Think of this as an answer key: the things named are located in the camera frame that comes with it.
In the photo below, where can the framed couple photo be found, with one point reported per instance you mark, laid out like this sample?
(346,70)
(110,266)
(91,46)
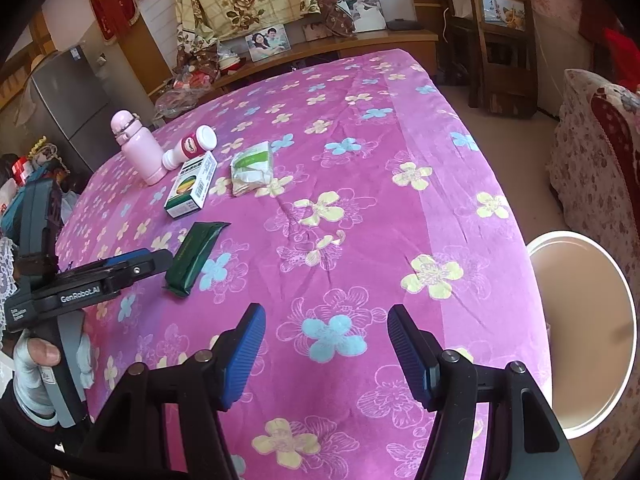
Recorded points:
(267,42)

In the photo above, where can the dark green packet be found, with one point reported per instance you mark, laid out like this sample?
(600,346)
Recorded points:
(196,255)

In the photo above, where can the clear plastic bags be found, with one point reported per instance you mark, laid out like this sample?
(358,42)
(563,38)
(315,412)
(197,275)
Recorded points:
(185,87)

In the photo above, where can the grey refrigerator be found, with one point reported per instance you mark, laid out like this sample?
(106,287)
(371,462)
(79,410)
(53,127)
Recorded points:
(70,105)

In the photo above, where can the person's left forearm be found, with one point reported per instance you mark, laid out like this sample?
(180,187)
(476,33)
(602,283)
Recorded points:
(30,445)

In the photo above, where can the small picture frame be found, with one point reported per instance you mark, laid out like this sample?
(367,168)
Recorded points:
(317,30)

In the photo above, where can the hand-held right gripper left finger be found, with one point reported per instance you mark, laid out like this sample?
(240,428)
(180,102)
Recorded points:
(245,355)

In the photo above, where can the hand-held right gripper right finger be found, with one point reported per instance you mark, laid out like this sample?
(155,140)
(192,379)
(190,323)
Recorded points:
(415,355)

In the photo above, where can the yellow floral checked cloth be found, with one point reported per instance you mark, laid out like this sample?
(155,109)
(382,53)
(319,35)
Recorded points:
(240,0)

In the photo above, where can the red cloth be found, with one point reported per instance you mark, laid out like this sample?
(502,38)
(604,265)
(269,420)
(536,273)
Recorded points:
(621,52)

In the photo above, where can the white and green medicine box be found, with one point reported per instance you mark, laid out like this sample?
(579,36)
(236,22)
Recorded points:
(192,185)

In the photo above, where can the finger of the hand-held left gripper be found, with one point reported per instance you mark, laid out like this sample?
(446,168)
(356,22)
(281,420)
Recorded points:
(122,260)
(140,269)

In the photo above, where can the white round bin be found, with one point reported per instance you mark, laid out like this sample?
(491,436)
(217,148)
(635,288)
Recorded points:
(585,330)

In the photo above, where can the sofa with floral cover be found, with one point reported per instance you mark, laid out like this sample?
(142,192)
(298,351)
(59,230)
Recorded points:
(595,170)

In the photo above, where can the white wedding photo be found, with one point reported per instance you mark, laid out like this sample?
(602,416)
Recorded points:
(366,9)

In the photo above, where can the pink floral blanket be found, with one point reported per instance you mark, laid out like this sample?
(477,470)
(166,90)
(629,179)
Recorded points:
(350,210)

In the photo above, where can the wooden chair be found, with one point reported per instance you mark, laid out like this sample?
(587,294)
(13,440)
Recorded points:
(500,35)

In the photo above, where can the white bottle with pink label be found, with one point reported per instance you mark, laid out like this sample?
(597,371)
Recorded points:
(190,147)

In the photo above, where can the person's left hand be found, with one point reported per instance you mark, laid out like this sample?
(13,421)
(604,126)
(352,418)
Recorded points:
(30,380)

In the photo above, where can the white and green tissue pack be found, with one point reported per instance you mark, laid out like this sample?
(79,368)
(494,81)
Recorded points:
(252,167)

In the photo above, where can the small black box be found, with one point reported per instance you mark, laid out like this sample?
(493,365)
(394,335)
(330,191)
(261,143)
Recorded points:
(401,24)

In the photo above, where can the pink water bottle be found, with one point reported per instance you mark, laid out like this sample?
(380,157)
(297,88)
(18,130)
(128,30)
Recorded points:
(137,147)

